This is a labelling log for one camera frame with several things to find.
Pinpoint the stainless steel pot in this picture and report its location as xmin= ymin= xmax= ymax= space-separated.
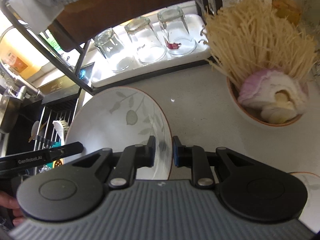
xmin=1 ymin=95 xmax=22 ymax=134

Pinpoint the black knife and board rack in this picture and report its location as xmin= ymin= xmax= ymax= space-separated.
xmin=0 ymin=0 xmax=234 ymax=96

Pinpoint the dark wooden cutting board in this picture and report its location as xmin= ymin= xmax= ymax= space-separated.
xmin=49 ymin=0 xmax=191 ymax=51

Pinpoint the orange detergent bottle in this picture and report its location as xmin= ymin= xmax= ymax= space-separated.
xmin=1 ymin=28 xmax=49 ymax=79

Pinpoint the bowl with noodles and onion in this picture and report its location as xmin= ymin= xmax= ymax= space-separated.
xmin=202 ymin=0 xmax=317 ymax=127

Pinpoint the leaf pattern plate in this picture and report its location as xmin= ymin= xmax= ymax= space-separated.
xmin=64 ymin=87 xmax=172 ymax=180
xmin=291 ymin=172 xmax=320 ymax=233

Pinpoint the middle upturned drinking glass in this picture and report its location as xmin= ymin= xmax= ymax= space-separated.
xmin=124 ymin=16 xmax=167 ymax=64

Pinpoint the left upturned drinking glass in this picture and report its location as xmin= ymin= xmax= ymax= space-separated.
xmin=94 ymin=28 xmax=133 ymax=73

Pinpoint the right upturned drinking glass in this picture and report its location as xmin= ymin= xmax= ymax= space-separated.
xmin=157 ymin=6 xmax=196 ymax=57

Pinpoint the upturned drinking glass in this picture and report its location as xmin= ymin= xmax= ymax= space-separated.
xmin=157 ymin=6 xmax=196 ymax=57
xmin=124 ymin=16 xmax=167 ymax=64
xmin=94 ymin=28 xmax=133 ymax=73

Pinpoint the chrome kitchen faucet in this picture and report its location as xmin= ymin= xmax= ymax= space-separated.
xmin=0 ymin=26 xmax=45 ymax=106

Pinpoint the white drip tray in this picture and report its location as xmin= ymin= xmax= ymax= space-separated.
xmin=91 ymin=14 xmax=209 ymax=88

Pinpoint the person's left hand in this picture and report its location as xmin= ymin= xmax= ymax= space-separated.
xmin=0 ymin=191 xmax=24 ymax=226

